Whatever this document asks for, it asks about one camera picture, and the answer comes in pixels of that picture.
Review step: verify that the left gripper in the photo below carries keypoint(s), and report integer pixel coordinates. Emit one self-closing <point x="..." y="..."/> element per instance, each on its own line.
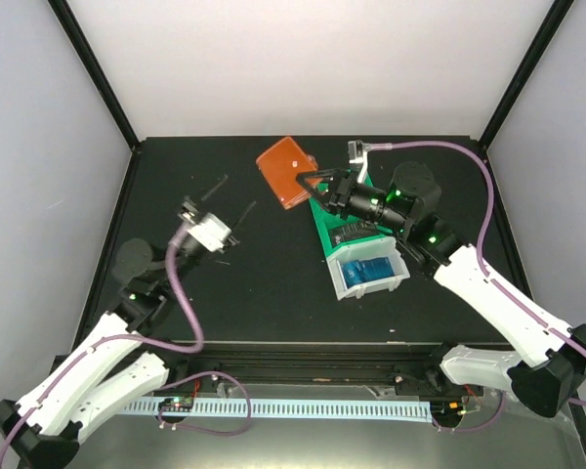
<point x="193" y="217"/>

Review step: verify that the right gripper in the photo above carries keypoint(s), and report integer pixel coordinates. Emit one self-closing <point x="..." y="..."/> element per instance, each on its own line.
<point x="338" y="199"/>

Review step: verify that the brown leather card holder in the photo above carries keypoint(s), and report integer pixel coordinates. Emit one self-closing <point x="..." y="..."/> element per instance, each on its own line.
<point x="280" y="165"/>

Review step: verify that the white bin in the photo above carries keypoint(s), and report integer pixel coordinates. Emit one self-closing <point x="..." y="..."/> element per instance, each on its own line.
<point x="383" y="247"/>

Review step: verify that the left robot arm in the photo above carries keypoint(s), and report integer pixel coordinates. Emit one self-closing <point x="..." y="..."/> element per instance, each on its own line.
<point x="118" y="360"/>

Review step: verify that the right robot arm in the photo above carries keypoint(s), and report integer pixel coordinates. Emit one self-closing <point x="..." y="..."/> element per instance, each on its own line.
<point x="547" y="361"/>

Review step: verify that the black cards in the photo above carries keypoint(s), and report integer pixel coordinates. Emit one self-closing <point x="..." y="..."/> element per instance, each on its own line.
<point x="350" y="232"/>

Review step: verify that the blue cards stack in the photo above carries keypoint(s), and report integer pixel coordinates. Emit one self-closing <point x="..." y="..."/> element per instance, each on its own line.
<point x="363" y="271"/>

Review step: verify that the green upper bin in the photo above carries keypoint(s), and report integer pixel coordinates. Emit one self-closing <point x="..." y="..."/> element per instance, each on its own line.
<point x="317" y="215"/>

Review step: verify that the green bin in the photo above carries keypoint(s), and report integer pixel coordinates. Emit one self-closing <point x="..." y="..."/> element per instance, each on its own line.
<point x="317" y="215"/>
<point x="327" y="247"/>

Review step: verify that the green middle bin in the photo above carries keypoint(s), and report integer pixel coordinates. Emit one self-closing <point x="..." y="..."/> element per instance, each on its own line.
<point x="327" y="247"/>

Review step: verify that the left circuit board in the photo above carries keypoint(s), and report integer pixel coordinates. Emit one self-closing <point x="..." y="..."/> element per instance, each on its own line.
<point x="181" y="404"/>

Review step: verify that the circuit board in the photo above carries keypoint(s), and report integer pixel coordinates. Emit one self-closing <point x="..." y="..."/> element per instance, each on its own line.
<point x="458" y="409"/>
<point x="181" y="404"/>

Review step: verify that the right circuit board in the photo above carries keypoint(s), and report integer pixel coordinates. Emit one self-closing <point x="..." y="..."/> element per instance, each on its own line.
<point x="458" y="409"/>

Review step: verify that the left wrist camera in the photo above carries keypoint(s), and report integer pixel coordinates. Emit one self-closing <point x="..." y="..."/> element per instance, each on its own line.
<point x="211" y="232"/>

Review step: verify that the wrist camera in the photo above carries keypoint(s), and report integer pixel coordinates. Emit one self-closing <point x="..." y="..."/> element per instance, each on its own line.
<point x="211" y="232"/>
<point x="358" y="159"/>

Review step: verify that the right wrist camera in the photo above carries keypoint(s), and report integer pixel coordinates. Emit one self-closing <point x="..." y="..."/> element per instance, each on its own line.
<point x="358" y="159"/>

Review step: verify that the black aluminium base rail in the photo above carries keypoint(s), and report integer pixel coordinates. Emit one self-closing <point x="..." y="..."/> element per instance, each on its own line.
<point x="410" y="369"/>

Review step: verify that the white slotted cable duct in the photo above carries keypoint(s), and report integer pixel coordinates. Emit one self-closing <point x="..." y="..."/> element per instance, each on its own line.
<point x="289" y="409"/>

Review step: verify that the left black frame post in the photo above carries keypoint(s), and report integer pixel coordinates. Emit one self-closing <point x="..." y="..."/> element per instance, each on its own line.
<point x="88" y="58"/>

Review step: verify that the black frame post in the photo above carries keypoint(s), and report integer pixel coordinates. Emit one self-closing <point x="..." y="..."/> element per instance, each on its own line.
<point x="88" y="58"/>
<point x="538" y="45"/>

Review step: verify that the right black frame post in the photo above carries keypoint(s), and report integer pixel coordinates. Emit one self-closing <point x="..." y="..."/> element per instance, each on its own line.
<point x="538" y="45"/>

